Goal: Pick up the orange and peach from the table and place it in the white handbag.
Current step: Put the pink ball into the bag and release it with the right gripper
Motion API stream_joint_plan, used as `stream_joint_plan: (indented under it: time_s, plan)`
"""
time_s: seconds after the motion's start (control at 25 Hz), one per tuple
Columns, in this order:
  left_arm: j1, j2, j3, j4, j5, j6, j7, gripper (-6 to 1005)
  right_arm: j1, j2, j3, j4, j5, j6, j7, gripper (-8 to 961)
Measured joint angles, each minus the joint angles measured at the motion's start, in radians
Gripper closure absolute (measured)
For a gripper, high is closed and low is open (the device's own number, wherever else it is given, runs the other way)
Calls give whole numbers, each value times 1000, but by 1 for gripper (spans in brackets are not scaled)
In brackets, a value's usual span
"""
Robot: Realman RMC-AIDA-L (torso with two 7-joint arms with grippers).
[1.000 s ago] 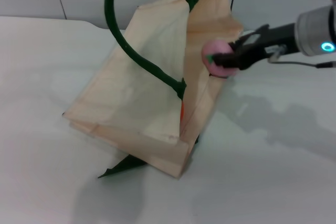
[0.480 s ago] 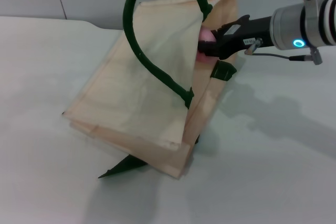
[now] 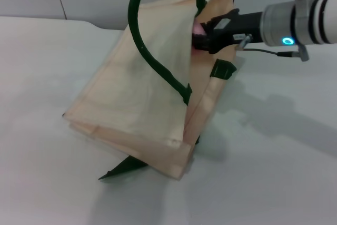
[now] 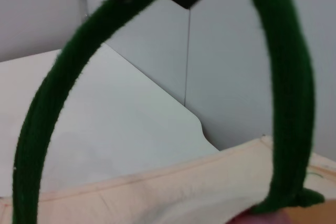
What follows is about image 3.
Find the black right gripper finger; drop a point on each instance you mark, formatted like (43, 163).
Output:
(201, 42)
(206, 26)

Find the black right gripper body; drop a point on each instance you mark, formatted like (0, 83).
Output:
(231, 27)

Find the pink toy peach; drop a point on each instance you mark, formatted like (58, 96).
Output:
(197, 28)

